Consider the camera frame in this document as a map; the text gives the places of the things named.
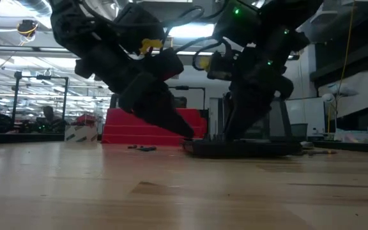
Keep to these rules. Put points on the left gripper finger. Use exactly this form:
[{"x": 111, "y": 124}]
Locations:
[
  {"x": 139, "y": 96},
  {"x": 179, "y": 111}
]

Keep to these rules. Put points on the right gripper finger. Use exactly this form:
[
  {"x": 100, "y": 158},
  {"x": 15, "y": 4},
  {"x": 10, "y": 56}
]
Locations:
[
  {"x": 241, "y": 118},
  {"x": 284, "y": 89}
]

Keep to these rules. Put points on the black plastic tool case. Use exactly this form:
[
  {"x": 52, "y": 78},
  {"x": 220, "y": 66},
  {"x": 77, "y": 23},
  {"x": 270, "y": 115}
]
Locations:
[{"x": 241, "y": 150}]

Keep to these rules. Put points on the blue-collared screwdriver bit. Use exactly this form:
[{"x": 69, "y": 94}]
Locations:
[{"x": 148, "y": 148}]

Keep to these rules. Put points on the orange-collared screwdriver bit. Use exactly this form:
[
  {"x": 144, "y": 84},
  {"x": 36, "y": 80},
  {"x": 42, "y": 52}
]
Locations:
[{"x": 331, "y": 152}]

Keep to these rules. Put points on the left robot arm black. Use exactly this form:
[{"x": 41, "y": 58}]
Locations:
[{"x": 72, "y": 28}]

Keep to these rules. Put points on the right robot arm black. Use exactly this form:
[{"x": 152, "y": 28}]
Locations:
[{"x": 283, "y": 19}]

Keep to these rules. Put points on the white door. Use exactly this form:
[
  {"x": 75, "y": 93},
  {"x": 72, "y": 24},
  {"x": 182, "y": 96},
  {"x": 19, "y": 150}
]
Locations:
[{"x": 215, "y": 118}]

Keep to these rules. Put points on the thin black pipe stand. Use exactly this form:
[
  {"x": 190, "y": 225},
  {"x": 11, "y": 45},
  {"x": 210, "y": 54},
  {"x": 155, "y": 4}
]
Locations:
[{"x": 190, "y": 87}]

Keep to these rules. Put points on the white cabinet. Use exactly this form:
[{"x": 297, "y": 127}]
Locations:
[{"x": 311, "y": 111}]

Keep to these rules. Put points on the red plastic bin stack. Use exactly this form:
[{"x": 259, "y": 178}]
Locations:
[{"x": 117, "y": 127}]

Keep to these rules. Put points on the grey waste bin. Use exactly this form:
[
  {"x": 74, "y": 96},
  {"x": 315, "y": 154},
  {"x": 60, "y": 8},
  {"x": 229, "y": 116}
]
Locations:
[{"x": 299, "y": 130}]

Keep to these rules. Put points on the white lamp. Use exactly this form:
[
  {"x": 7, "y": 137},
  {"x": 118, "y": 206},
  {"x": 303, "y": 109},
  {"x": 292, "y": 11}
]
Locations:
[{"x": 342, "y": 90}]

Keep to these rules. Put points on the long ceiling light strip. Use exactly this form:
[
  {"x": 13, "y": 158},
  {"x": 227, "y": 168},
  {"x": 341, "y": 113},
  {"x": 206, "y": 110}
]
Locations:
[{"x": 187, "y": 53}]

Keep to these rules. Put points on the white printed cardboard box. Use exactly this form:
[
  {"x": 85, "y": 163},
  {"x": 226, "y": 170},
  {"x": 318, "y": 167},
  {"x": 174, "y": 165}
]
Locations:
[{"x": 81, "y": 134}]

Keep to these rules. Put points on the bright ceiling light panel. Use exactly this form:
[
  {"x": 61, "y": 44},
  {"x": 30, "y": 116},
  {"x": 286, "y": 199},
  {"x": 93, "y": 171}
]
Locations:
[{"x": 190, "y": 31}]

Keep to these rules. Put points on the cluttered side table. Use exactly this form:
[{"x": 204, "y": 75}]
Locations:
[{"x": 363, "y": 137}]

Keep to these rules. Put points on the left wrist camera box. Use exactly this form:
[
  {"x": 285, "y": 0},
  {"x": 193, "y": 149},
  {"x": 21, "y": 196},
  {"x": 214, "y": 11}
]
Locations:
[{"x": 136, "y": 25}]

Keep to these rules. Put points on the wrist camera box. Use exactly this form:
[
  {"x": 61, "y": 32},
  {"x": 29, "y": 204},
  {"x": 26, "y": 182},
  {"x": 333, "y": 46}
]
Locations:
[
  {"x": 219, "y": 67},
  {"x": 136, "y": 25}
]

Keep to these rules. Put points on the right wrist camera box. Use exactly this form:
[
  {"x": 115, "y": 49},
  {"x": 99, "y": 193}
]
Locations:
[{"x": 219, "y": 67}]

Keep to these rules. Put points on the black ceiling camera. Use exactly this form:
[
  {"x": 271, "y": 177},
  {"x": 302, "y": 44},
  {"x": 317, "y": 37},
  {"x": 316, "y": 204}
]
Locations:
[{"x": 27, "y": 27}]

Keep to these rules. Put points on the black pipe frame stand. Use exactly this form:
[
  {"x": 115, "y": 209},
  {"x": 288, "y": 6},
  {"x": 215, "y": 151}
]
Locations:
[{"x": 15, "y": 96}]

